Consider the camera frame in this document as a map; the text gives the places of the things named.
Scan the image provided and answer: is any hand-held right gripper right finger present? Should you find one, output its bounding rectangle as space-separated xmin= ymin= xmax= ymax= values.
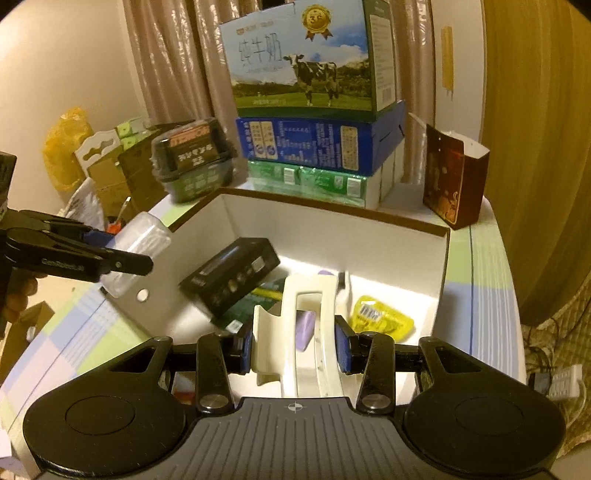
xmin=334 ymin=315 xmax=476 ymax=415

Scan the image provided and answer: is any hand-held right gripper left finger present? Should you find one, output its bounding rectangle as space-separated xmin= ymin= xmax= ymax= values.
xmin=107 ymin=323 xmax=254 ymax=412

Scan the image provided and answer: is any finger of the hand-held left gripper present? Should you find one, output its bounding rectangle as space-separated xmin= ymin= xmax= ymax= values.
xmin=14 ymin=210 xmax=115 ymax=248
xmin=7 ymin=228 xmax=154 ymax=283

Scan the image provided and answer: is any dark green packet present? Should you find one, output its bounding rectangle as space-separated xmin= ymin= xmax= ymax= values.
xmin=217 ymin=284 xmax=284 ymax=335

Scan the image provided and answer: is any clear plastic swab box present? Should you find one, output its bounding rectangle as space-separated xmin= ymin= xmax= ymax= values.
xmin=99 ymin=211 xmax=172 ymax=297

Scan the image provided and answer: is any purple tube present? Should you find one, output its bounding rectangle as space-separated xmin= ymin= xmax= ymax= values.
xmin=295 ymin=270 xmax=335 ymax=352

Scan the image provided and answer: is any yellow jelly packet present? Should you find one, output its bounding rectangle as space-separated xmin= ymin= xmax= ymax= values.
xmin=348 ymin=294 xmax=415 ymax=342

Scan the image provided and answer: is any white tube dark cap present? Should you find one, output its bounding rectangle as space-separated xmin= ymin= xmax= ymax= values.
xmin=338 ymin=271 xmax=352 ymax=320

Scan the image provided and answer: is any white hair clip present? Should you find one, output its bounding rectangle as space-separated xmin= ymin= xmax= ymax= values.
xmin=252 ymin=274 xmax=345 ymax=398

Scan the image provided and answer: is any black rectangular box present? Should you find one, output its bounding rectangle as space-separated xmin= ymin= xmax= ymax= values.
xmin=179 ymin=237 xmax=281 ymax=324

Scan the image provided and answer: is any brown cardboard box white inside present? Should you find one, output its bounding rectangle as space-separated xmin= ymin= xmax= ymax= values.
xmin=99 ymin=187 xmax=451 ymax=407

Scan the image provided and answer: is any checked cloth desktop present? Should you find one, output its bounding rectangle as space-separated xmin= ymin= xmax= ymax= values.
xmin=0 ymin=185 xmax=527 ymax=467

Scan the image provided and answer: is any person's left hand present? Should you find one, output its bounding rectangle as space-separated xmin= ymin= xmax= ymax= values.
xmin=6 ymin=276 xmax=38 ymax=325

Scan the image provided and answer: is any yellow plastic bag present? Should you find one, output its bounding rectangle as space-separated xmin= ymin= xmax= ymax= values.
xmin=44 ymin=107 xmax=95 ymax=190

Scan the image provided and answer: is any brown cardboard storage box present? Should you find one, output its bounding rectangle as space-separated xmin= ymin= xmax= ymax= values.
xmin=88 ymin=136 xmax=160 ymax=217

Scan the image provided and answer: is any white hang tab box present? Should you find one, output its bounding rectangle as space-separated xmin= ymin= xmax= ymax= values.
xmin=74 ymin=129 xmax=123 ymax=168

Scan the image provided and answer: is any black food container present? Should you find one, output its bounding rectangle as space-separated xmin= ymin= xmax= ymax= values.
xmin=151 ymin=117 xmax=236 ymax=204

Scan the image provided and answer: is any green drink carton pack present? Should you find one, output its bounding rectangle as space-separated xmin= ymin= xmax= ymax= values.
xmin=247 ymin=138 xmax=406 ymax=209

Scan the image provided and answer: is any beige curtain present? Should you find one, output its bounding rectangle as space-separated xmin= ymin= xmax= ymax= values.
xmin=122 ymin=0 xmax=437 ymax=139

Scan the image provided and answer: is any blue carton box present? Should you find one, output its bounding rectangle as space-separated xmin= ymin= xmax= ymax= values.
xmin=235 ymin=99 xmax=407 ymax=176

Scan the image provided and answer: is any white power strip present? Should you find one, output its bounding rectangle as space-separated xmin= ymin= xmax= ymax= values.
xmin=545 ymin=364 xmax=583 ymax=400

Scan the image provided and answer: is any quilted chair cushion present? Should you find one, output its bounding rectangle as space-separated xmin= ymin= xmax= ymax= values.
xmin=522 ymin=272 xmax=591 ymax=462

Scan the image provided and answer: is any milk carton box cow print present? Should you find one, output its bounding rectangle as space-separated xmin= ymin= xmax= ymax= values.
xmin=219 ymin=0 xmax=402 ymax=123

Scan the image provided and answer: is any red handled screwdriver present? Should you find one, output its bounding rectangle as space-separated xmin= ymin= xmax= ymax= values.
xmin=107 ymin=196 xmax=132 ymax=234

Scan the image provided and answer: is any black power cable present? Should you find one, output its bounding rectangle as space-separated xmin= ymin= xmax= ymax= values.
xmin=522 ymin=318 xmax=555 ymax=374

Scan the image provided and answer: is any yellow wall sticker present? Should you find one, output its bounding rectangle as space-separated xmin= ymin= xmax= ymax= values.
xmin=440 ymin=25 xmax=455 ymax=100

